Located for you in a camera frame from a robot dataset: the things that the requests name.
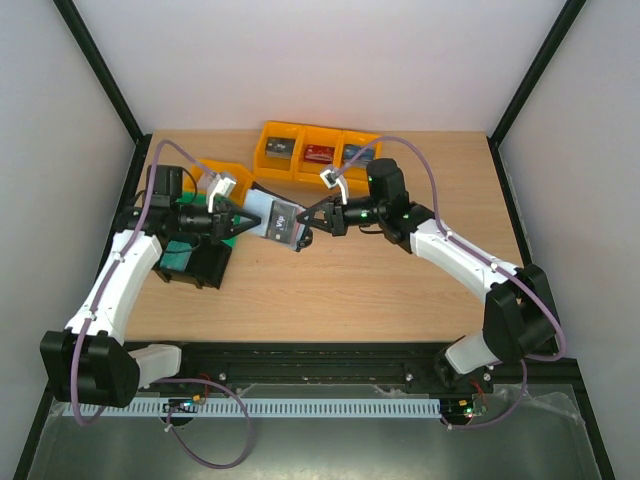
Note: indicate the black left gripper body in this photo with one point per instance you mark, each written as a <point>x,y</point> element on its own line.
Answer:
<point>221,218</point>

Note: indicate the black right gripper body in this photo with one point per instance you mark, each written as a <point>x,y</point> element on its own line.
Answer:
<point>338,216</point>

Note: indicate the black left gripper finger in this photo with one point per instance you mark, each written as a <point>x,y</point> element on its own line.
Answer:
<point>240,225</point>
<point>234,210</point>

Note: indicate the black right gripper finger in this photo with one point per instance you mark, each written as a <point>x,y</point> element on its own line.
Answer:
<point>314,223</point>
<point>318,208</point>

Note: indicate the black leather card holder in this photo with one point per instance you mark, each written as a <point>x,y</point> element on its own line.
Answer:
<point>259,202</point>

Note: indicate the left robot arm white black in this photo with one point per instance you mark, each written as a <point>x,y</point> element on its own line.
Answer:
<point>87,361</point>

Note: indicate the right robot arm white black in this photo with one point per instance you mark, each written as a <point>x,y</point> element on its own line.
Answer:
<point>519,312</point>

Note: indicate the red VIP card stack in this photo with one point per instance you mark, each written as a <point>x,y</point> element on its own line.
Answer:
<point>318,154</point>

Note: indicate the teal VIP card stack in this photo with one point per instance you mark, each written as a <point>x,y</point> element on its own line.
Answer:
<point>176,256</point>

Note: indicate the yellow bin with red cards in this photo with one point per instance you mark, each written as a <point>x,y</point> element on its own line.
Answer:
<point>308,173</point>

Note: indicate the yellow bin with grey cards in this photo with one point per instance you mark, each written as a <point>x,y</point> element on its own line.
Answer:
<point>274,168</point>

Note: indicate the grey VIP card stack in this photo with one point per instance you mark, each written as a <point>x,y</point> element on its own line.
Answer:
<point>279,147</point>

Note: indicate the yellow bin near green bin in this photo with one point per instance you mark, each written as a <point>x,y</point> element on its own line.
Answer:
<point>205,171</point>

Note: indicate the green plastic bin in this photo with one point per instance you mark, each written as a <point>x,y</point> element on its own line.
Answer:
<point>200,200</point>

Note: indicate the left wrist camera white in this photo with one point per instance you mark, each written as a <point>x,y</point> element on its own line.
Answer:
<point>221,186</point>

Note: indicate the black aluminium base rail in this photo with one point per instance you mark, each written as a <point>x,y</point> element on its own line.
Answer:
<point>409,367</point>

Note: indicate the white slotted cable duct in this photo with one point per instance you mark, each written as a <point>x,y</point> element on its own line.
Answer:
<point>281,408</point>

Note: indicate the black frame post left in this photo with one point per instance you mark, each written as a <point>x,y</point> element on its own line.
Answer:
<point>93,56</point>

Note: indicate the black frame post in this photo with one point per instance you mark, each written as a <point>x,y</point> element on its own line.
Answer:
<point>550,45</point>
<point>93,56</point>

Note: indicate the black frame post right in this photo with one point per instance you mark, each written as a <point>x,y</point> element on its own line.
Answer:
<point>550,45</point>

